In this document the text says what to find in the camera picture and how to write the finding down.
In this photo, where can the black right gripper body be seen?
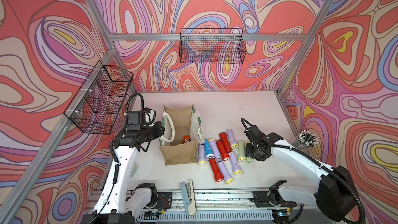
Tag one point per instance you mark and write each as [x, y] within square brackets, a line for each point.
[253, 152]

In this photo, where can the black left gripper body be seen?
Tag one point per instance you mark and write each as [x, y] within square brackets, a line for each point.
[152, 132]

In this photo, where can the light green flashlight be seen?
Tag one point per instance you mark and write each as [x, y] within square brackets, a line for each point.
[241, 152]
[248, 153]

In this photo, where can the burlap tote bag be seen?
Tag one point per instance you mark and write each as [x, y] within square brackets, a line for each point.
[177, 123]

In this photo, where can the red flashlight with logo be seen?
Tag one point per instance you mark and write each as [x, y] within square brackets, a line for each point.
[186, 139]

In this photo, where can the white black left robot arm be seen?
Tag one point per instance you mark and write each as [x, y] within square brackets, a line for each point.
[113, 206]

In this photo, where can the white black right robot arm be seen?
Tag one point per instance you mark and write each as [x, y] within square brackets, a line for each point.
[335, 194]

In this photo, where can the purple flashlight top right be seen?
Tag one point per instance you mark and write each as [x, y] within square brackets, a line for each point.
[232, 139]

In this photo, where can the purple flashlight lower right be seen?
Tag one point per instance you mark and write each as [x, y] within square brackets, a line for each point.
[234, 161]

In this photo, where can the red flashlight top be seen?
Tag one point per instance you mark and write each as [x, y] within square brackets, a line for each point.
[224, 138]

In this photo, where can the red flashlight middle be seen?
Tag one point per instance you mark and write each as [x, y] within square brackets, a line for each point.
[223, 152]

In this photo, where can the long purple flashlight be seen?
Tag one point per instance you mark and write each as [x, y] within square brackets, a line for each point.
[226, 175]

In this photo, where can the metal cup of pencils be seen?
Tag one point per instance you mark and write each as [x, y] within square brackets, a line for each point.
[305, 140]

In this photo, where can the red flashlight bottom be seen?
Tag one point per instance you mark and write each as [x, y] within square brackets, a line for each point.
[216, 171]

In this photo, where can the blue flashlight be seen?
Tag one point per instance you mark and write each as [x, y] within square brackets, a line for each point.
[209, 153]

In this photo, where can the purple flashlight far left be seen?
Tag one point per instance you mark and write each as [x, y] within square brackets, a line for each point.
[201, 154]

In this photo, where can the blue beige stapler tool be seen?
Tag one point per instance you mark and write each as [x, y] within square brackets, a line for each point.
[188, 197]

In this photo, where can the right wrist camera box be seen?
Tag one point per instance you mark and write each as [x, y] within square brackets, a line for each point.
[255, 135]

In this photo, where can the black wire basket left wall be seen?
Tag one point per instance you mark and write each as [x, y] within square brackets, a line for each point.
[99, 100]

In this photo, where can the black wire basket wall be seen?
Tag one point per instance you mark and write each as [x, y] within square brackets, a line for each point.
[212, 45]
[99, 100]

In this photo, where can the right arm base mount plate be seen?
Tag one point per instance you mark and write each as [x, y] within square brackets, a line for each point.
[264, 200]

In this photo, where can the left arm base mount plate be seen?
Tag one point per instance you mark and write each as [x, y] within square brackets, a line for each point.
[164, 201]

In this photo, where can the black wire basket back wall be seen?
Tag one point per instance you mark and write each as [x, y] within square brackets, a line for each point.
[212, 45]

